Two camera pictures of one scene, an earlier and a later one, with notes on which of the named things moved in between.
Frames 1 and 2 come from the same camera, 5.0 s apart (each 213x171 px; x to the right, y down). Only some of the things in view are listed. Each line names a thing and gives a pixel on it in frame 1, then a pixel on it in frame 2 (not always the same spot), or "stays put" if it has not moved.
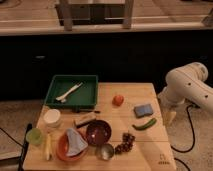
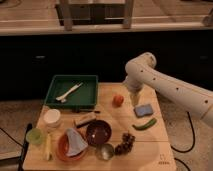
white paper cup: x=52 y=117 stays put
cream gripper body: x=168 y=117 → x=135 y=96
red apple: x=117 y=100 stays put
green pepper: x=145 y=126 stays put
